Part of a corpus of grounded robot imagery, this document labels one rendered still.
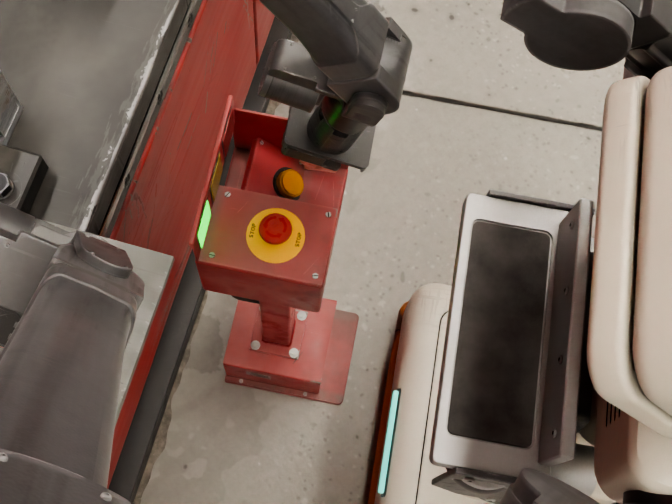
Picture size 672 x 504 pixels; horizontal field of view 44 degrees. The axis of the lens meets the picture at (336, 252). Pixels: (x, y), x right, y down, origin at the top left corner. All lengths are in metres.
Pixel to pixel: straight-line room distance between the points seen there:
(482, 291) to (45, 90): 0.56
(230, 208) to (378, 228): 0.87
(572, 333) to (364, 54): 0.30
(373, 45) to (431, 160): 1.20
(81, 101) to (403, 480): 0.83
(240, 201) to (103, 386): 0.70
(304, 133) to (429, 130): 1.07
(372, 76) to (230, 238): 0.34
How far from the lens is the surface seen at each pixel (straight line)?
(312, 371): 1.66
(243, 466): 1.76
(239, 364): 1.67
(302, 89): 0.87
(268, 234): 1.00
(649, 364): 0.47
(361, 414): 1.78
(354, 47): 0.76
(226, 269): 1.03
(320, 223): 1.04
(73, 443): 0.32
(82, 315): 0.45
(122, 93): 1.03
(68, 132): 1.02
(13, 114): 1.02
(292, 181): 1.12
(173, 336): 1.77
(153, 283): 0.79
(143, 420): 1.74
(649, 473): 0.58
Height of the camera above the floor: 1.75
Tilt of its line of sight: 70 degrees down
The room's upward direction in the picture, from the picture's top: 10 degrees clockwise
